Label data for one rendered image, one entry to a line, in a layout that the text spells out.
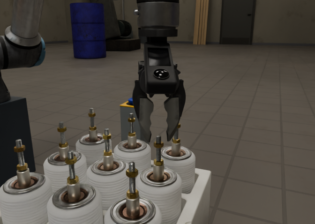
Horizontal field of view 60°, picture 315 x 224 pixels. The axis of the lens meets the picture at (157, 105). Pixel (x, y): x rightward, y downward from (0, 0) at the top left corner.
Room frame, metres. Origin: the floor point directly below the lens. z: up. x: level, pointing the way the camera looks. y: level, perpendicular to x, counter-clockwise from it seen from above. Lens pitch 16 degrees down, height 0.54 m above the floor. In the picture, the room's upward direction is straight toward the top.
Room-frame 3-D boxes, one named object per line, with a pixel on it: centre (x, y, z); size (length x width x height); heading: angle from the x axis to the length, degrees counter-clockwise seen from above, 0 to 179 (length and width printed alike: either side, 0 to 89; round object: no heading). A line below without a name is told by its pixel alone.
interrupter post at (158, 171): (0.50, 0.00, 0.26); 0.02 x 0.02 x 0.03
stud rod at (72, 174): (0.43, 0.15, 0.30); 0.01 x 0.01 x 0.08
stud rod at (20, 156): (0.47, 0.26, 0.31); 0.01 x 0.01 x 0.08
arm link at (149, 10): (0.51, 0.00, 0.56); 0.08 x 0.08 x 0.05
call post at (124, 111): (0.84, 0.07, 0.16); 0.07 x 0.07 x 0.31; 69
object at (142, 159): (0.65, 0.07, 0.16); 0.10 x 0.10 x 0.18
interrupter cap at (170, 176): (0.50, 0.00, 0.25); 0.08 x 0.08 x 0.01
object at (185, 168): (0.61, -0.04, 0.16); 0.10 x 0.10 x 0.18
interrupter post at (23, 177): (0.47, 0.26, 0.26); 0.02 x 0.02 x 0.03
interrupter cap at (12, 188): (0.47, 0.26, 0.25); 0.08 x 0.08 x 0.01
